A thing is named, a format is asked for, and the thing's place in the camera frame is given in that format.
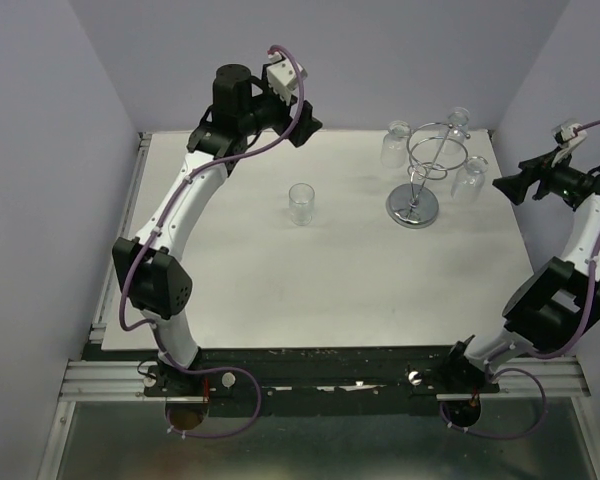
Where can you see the aluminium frame profile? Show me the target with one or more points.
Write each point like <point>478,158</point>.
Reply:
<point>103,376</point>

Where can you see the chrome wine glass rack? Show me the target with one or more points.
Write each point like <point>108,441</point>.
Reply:
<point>413,204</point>

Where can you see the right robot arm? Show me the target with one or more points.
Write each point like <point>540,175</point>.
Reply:
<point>550,312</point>

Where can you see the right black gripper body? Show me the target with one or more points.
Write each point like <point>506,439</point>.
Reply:
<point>561,180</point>

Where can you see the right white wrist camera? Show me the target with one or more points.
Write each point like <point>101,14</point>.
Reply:
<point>568,136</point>

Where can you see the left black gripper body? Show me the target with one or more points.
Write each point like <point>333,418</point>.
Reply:
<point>271,110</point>

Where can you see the clear wine glass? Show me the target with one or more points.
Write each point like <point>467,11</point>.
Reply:
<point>394,147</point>
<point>469,180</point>
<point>301,203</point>
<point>454,133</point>

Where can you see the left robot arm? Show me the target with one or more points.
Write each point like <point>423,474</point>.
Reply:
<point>248,115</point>

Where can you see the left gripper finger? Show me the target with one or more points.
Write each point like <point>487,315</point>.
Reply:
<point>302,132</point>
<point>307,121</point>

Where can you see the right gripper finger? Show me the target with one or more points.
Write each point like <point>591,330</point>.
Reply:
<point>538,163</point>
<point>514,187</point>

